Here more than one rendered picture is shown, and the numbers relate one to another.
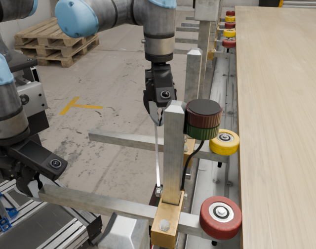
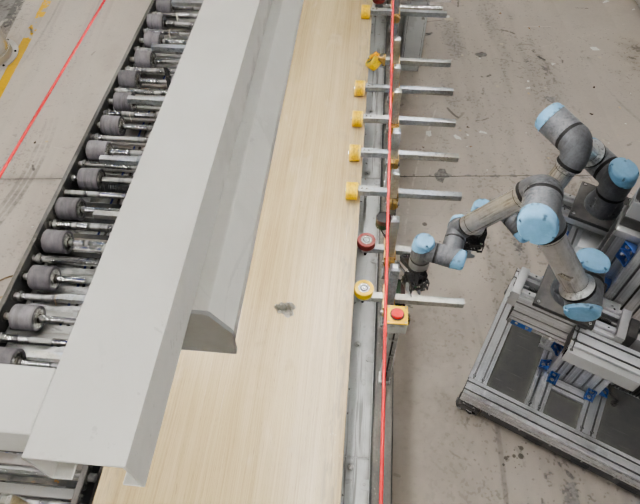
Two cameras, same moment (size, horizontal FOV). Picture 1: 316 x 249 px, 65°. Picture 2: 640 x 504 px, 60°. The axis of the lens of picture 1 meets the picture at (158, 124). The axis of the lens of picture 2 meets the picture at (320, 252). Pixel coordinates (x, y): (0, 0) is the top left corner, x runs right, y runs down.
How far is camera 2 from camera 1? 2.38 m
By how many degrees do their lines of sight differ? 92
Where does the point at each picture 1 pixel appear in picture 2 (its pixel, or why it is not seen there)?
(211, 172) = (362, 353)
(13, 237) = (530, 360)
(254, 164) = (347, 269)
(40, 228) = (512, 372)
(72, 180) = (546, 490)
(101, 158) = not seen: outside the picture
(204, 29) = not seen: hidden behind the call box
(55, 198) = not seen: hidden behind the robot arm
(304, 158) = (317, 278)
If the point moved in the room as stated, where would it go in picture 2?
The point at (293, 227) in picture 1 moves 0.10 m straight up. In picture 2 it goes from (336, 238) to (336, 224)
